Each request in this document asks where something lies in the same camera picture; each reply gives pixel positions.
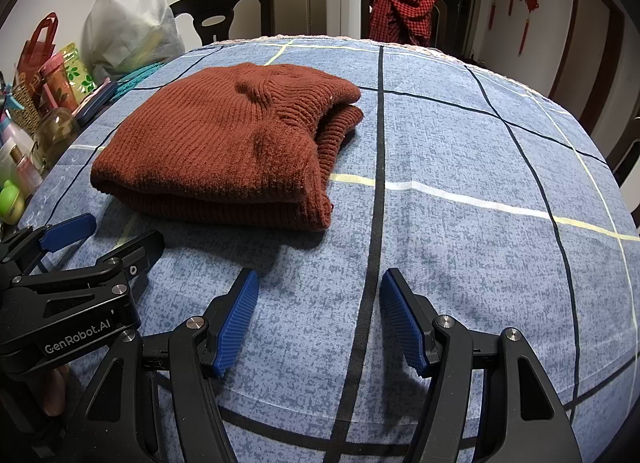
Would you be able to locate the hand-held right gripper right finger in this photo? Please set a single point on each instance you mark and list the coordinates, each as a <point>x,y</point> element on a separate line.
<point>402,323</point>

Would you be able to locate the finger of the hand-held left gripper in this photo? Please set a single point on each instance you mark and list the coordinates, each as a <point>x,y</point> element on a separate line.
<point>135,250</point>
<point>67,232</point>

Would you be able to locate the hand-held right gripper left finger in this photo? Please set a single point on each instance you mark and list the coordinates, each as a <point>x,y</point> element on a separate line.
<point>235,323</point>

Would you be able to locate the rust brown knitted sweater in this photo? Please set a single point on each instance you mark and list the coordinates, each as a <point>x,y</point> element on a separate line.
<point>215,158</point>

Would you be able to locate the person's left hand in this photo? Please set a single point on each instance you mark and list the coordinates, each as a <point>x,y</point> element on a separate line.
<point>55,393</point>

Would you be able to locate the green round container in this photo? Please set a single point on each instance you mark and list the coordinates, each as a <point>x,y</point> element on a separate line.
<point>11,203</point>

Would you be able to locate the glass jar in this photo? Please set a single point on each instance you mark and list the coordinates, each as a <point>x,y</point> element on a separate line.
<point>55,140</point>

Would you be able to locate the woven basket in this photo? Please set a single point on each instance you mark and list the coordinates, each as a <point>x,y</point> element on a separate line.
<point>25,110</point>

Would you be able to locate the blue notebook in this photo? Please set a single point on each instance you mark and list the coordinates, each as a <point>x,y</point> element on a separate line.
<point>97,100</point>

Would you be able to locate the green leaf print packet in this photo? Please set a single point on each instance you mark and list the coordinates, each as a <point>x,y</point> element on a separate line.
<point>77,70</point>

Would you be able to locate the teal crochet mat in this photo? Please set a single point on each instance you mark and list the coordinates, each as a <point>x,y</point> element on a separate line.
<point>132,80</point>

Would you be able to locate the red gift bag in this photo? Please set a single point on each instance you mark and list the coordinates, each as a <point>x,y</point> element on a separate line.
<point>32,55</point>

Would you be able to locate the white plastic bag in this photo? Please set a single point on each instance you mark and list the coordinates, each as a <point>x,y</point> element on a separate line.
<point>130,28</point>

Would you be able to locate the dark wooden chair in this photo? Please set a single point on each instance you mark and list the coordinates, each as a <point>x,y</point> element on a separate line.
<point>442,18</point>
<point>225,13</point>
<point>627,158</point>

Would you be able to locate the red checked garment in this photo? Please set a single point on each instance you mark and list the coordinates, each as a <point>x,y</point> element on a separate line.
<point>400,8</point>

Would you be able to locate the brown door frame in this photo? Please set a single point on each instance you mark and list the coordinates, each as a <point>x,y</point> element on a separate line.
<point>590,33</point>

